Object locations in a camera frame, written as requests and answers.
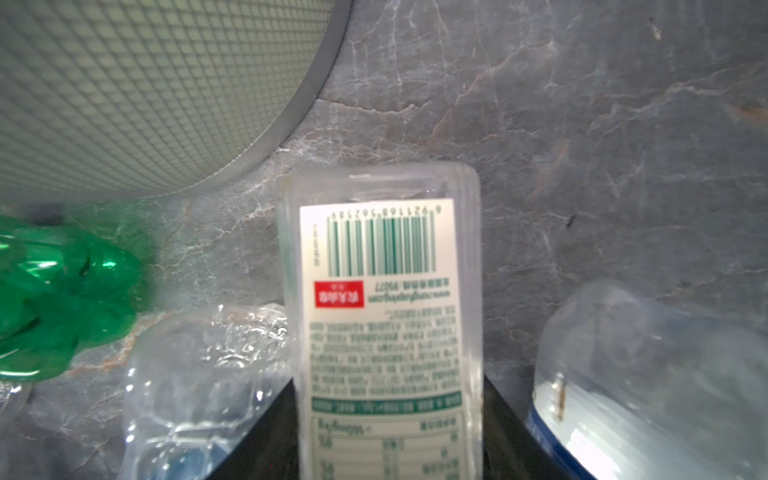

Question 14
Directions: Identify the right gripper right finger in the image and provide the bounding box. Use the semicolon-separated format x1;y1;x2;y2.
483;376;570;480

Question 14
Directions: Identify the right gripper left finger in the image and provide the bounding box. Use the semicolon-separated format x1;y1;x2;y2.
207;381;300;480

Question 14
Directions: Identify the short bottle blue label blue cap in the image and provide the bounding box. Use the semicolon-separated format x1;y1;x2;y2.
525;281;767;479

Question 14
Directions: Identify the square bottle white red label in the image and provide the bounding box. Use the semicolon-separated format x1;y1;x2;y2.
276;162;484;479

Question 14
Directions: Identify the green-lined mesh waste bin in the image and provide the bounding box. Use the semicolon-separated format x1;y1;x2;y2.
1;1;351;203

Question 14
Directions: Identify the clear bottle blue label upright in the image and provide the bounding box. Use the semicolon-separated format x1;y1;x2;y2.
119;303;292;479

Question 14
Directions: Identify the green bottle yellow cap upper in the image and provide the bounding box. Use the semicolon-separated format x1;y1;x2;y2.
1;217;143;383

